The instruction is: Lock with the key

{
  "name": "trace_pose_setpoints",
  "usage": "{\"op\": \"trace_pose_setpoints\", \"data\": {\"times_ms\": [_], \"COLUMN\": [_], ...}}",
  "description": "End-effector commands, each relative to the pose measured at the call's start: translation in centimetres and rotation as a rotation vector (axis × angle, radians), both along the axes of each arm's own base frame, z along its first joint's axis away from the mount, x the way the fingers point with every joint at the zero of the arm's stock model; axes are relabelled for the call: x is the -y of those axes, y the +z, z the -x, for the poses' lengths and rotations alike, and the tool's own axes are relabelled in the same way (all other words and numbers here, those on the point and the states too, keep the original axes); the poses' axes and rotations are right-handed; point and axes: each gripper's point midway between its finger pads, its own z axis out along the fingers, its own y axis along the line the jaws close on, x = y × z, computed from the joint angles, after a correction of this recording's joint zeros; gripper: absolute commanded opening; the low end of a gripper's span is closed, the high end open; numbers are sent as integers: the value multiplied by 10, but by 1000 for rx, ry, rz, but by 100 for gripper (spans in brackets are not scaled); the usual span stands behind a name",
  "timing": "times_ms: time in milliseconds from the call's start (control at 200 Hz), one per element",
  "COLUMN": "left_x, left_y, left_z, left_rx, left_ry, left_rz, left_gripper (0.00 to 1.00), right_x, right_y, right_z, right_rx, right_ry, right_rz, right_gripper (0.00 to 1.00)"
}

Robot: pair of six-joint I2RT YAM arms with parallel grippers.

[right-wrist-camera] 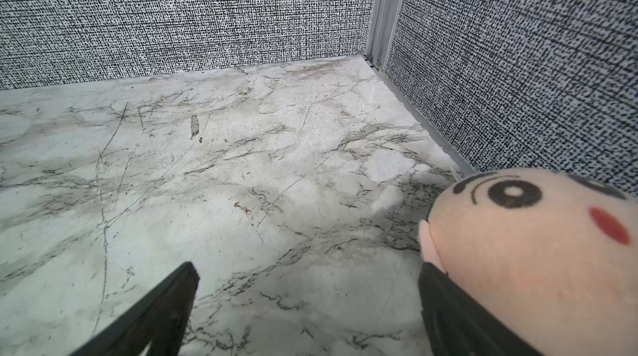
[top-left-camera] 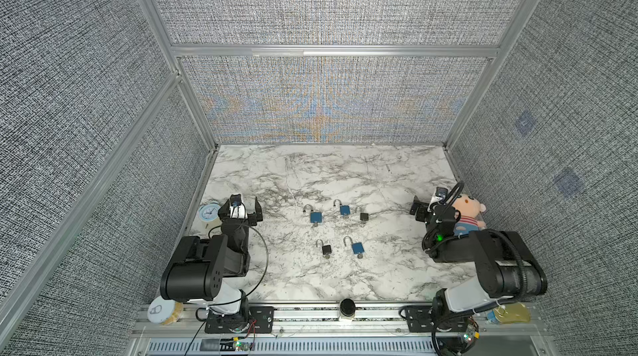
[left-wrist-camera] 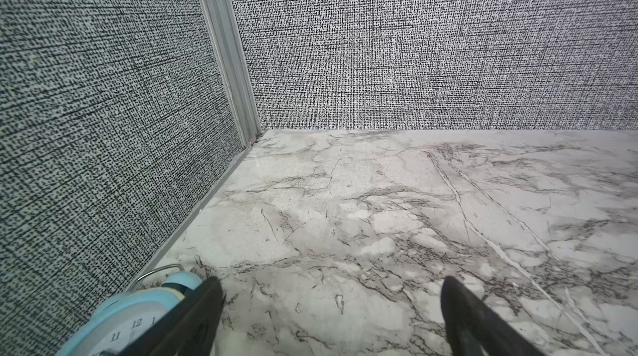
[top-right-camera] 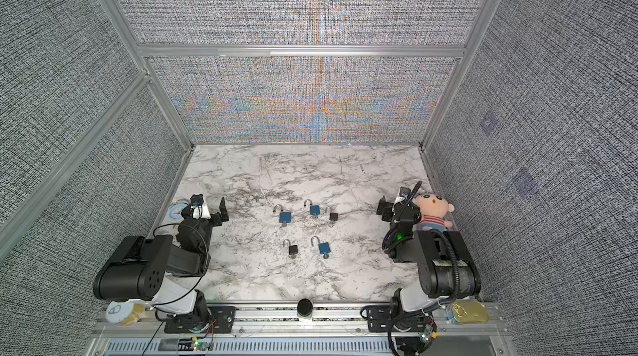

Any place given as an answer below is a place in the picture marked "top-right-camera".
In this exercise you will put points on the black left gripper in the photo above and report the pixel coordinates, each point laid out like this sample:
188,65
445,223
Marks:
213,218

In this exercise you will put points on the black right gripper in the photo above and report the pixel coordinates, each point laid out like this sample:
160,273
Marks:
390,209

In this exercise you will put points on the blue padlock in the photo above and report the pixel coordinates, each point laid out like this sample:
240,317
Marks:
313,209
322,246
284,217

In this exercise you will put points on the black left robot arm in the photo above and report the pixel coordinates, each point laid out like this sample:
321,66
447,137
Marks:
140,269

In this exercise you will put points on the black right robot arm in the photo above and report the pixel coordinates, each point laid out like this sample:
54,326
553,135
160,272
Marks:
421,234

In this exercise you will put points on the pink plush doll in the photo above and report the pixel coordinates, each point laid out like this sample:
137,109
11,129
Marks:
433,210

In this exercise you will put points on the small blue alarm clock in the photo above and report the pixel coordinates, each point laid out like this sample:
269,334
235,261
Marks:
174,212

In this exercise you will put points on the small black padlock front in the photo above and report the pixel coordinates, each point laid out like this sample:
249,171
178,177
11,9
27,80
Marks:
292,249

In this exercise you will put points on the gold sardine tin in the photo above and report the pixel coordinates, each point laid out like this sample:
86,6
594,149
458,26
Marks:
467,312

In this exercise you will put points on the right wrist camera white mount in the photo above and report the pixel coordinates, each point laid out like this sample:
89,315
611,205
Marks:
402,195

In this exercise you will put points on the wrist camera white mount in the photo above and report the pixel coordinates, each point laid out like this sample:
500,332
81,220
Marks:
402,195
197,206

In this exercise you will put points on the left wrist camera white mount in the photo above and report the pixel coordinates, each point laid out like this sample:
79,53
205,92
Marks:
197,206

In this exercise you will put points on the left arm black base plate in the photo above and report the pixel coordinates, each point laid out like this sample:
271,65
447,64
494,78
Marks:
217,319

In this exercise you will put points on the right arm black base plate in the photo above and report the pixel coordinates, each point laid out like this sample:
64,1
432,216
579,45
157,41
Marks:
394,318

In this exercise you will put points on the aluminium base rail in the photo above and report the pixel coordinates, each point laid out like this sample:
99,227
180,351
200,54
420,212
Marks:
255,328

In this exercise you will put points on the black knob on rail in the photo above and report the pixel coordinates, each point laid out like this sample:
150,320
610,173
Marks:
304,310

